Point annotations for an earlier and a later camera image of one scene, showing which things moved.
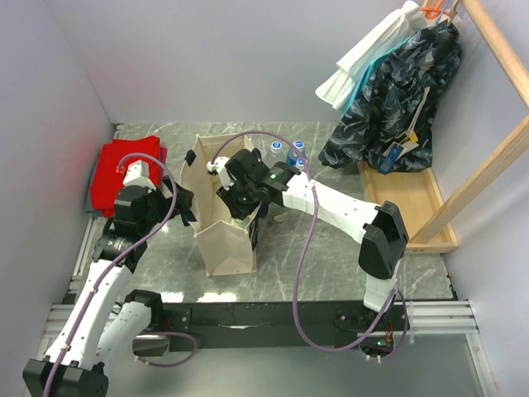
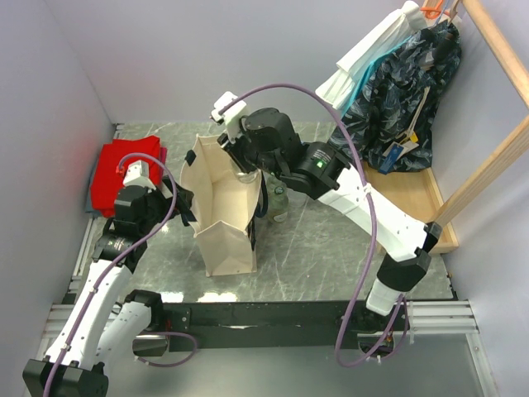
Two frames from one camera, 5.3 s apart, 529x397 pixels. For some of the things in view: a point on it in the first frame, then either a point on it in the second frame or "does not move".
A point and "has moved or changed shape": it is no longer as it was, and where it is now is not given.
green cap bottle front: x=240 y=223 has moved or changed shape
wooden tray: x=419 y=198 does not move
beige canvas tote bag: x=225 y=243 does not move
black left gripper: x=184 y=201 does not move
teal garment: x=377 y=59 does not move
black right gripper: x=228 y=196 → x=234 y=145
